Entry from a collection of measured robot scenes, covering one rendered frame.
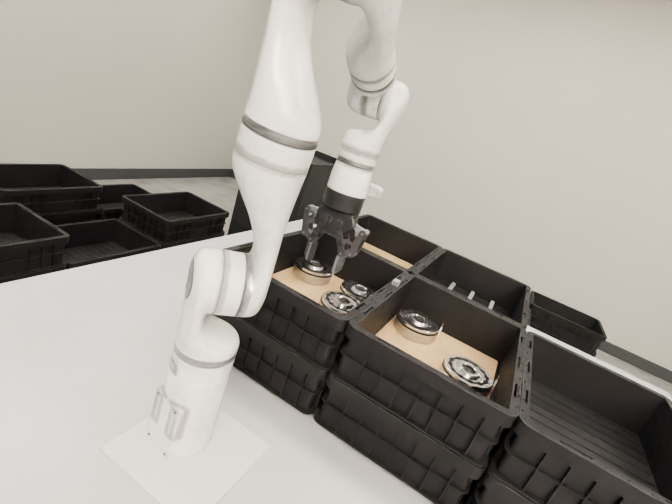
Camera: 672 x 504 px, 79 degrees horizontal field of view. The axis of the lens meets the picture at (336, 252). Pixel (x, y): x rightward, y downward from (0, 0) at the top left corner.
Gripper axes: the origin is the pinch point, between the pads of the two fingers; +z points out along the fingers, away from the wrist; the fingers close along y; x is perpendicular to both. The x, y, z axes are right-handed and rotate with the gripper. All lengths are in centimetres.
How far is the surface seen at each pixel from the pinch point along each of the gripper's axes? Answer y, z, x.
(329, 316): 8.3, 5.7, -8.5
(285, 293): -1.2, 6.0, -8.7
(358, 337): 14.5, 6.5, -8.4
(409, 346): 20.1, 15.1, 14.6
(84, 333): -33.7, 28.0, -23.2
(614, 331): 136, 75, 348
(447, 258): 13, 7, 70
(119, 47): -298, -16, 164
